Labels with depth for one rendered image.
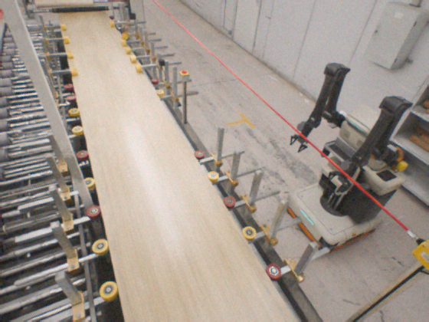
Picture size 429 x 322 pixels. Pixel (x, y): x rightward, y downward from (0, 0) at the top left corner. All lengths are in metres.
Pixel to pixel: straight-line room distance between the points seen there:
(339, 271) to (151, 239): 1.80
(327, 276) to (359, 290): 0.27
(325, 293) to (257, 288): 1.24
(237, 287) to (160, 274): 0.39
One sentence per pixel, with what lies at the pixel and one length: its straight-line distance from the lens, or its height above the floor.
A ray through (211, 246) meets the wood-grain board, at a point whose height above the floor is 0.90.
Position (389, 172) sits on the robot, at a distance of 2.63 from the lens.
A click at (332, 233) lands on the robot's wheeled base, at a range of 2.66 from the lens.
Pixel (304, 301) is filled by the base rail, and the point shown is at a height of 0.70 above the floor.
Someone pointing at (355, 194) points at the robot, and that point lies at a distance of 2.45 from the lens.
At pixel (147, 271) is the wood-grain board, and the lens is 1.53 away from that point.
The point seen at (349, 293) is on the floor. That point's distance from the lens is 2.78.
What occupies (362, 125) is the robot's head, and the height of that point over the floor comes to 1.32.
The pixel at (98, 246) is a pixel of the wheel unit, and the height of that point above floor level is 0.91.
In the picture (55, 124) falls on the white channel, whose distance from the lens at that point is 1.51.
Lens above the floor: 2.28
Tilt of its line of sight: 43 degrees down
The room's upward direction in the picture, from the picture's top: 6 degrees clockwise
